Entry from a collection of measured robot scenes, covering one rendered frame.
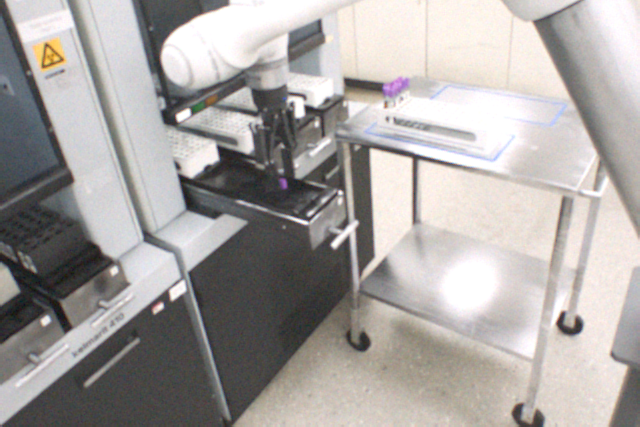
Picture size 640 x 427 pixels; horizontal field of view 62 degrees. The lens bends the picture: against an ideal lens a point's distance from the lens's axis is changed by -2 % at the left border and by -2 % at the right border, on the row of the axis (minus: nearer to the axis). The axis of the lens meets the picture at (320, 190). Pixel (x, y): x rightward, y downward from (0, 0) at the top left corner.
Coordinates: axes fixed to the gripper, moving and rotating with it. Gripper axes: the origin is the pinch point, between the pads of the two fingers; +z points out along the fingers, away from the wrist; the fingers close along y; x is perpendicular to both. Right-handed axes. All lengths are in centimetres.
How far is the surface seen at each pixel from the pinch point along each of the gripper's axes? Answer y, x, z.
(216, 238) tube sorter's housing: 11.7, -12.7, 15.8
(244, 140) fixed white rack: -7.4, -16.9, -0.2
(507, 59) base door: -226, -16, 51
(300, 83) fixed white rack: -41.8, -24.1, -1.2
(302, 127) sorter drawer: -26.6, -13.4, 4.3
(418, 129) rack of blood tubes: -30.6, 19.1, 0.1
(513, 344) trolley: -27, 50, 56
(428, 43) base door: -226, -65, 47
